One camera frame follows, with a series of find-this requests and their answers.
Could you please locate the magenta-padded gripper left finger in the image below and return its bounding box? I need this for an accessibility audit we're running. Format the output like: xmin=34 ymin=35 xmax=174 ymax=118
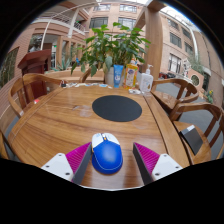
xmin=40 ymin=141 xmax=93 ymax=185

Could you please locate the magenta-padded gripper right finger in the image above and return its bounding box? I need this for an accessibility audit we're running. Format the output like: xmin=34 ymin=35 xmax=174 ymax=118
xmin=132 ymin=142 xmax=184 ymax=186

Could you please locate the blue and white computer mouse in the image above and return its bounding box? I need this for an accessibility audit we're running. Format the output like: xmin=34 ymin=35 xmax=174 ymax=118
xmin=91 ymin=132 xmax=124 ymax=175

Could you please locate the round black mouse pad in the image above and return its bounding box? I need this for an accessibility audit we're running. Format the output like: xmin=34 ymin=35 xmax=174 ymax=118
xmin=91 ymin=95 xmax=143 ymax=123

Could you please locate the black box with white edge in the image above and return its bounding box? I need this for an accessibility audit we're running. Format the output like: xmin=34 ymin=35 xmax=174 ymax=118
xmin=179 ymin=124 xmax=204 ymax=156

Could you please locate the wooden armchair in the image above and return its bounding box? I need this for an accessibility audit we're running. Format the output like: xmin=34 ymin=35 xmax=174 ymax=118
xmin=0 ymin=129 xmax=11 ymax=160
xmin=8 ymin=73 xmax=64 ymax=118
xmin=79 ymin=67 xmax=106 ymax=84
xmin=168 ymin=101 xmax=224 ymax=166
xmin=150 ymin=78 xmax=200 ymax=114

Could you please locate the small clear plastic packet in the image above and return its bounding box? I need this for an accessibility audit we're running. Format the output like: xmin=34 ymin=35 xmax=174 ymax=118
xmin=128 ymin=88 xmax=143 ymax=95

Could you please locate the yellow flowering plant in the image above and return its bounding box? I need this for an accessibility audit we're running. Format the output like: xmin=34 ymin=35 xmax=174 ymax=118
xmin=204 ymin=89 xmax=215 ymax=104

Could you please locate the white pump bottle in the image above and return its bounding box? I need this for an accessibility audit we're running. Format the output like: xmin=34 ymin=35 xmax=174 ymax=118
xmin=137 ymin=64 xmax=155 ymax=94

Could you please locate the yellow dish soap bottle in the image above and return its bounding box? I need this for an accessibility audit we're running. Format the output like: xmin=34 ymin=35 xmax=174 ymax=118
xmin=124 ymin=58 xmax=139 ymax=90

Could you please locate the white statue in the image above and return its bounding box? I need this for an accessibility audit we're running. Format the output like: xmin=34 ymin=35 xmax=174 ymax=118
xmin=182 ymin=58 xmax=193 ymax=79

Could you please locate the spiky agave plant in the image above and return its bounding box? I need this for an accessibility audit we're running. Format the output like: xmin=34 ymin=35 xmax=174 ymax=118
xmin=51 ymin=56 xmax=73 ymax=72

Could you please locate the blue squeeze tube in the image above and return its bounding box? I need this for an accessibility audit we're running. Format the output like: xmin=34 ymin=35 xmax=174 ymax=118
xmin=113 ymin=64 xmax=125 ymax=89

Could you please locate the dark red wooden lectern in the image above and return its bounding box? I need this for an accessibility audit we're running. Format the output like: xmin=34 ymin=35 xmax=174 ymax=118
xmin=17 ymin=49 xmax=53 ymax=101

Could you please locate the green plant in white pot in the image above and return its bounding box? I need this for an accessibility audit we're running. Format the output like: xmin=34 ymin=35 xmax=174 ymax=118
xmin=70 ymin=22 xmax=152 ymax=88

